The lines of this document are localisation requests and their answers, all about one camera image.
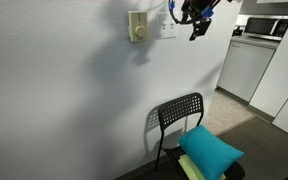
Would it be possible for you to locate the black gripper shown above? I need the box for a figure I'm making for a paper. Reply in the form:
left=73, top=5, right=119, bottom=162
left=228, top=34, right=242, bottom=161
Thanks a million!
left=181, top=0, right=222, bottom=42

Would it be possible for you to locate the white double light switch plate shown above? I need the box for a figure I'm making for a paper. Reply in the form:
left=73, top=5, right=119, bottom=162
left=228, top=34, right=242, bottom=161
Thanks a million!
left=156, top=11, right=178, bottom=40

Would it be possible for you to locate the beige dial thermostat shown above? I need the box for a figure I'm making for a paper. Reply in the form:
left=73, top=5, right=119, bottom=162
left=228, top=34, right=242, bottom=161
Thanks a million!
left=127, top=10, right=149, bottom=43

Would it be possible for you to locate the stainless microwave oven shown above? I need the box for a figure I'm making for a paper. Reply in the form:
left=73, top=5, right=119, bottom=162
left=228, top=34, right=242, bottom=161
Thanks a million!
left=243, top=14, right=288, bottom=42

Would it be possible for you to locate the black perforated metal chair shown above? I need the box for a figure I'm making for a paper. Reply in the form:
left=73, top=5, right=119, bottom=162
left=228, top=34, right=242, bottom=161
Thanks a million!
left=154, top=92, right=247, bottom=180

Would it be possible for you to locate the teal pillow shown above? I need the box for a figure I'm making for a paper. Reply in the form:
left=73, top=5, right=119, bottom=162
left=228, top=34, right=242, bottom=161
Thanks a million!
left=177, top=124, right=245, bottom=180

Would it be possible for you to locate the yellow-green cushion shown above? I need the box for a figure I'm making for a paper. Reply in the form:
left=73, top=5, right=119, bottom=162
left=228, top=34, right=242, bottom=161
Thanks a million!
left=178, top=154, right=227, bottom=180

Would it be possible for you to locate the black cable with blue plugs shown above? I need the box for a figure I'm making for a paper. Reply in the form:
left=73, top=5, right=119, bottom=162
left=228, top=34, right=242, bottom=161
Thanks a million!
left=167, top=0, right=216, bottom=26

